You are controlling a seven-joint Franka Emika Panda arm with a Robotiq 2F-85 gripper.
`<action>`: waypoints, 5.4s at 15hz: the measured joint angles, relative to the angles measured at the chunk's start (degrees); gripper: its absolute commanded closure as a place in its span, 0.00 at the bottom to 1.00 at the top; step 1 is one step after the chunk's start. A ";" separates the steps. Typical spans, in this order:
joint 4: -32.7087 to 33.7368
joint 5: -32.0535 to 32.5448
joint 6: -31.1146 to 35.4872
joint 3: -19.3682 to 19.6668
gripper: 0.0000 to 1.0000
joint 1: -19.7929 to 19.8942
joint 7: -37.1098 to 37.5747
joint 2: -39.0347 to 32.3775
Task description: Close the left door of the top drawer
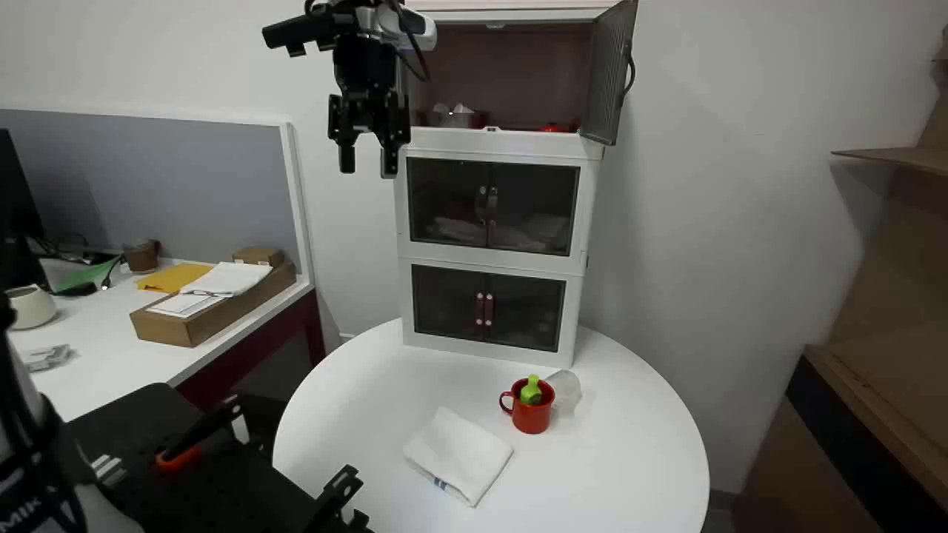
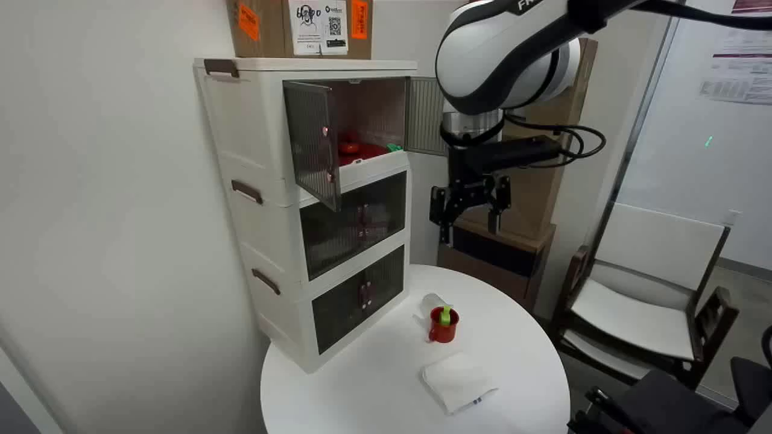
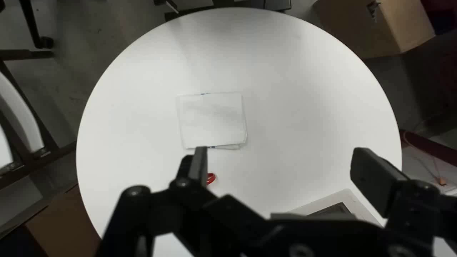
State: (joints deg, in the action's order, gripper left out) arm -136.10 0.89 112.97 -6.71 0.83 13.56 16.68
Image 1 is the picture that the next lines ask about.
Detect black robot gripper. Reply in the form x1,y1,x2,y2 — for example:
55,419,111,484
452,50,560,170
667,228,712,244
329,34,409,177

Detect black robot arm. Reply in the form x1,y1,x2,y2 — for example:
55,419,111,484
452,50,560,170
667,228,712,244
261,0,440,177

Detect dark translucent right cabinet door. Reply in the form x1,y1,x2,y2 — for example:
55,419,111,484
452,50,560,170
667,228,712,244
581,0,637,146

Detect white three-tier cabinet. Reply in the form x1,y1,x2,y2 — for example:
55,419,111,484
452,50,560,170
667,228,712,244
394,0,621,367

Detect grey desk partition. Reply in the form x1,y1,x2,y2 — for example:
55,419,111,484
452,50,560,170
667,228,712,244
0,103,313,275

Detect white papers on box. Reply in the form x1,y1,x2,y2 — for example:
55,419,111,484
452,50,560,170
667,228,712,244
153,262,274,321

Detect yellow envelope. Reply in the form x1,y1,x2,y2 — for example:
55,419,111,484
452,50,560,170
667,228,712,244
141,265,209,293

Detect small brown cup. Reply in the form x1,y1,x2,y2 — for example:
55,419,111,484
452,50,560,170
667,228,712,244
126,239,160,273

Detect cardboard box tray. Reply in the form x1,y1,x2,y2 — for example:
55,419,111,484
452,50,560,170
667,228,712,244
132,248,298,346

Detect green object in mug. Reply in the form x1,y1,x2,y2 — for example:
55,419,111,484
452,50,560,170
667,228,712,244
518,373,544,405

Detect orange black tool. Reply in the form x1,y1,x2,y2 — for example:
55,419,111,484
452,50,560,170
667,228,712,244
156,393,250,475

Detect white folded cloth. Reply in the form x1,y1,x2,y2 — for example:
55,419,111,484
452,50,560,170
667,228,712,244
404,408,514,507

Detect clear plastic cup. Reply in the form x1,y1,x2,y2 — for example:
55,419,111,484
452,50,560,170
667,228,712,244
548,370,584,419

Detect red mug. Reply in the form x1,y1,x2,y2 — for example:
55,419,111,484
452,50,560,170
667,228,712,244
498,380,555,436

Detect green folder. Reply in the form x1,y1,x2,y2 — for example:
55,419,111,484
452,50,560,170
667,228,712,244
41,257,121,297

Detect white office desk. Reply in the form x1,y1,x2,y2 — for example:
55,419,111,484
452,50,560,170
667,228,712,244
10,273,316,421

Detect white bowl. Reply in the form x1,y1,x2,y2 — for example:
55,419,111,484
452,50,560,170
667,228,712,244
6,284,58,331

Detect black clamp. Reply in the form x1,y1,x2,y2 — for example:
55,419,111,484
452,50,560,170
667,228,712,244
305,464,373,533

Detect white round table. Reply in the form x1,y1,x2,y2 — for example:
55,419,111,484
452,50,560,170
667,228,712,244
274,321,712,533

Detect wooden shelf unit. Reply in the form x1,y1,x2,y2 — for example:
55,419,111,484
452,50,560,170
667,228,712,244
733,44,948,533

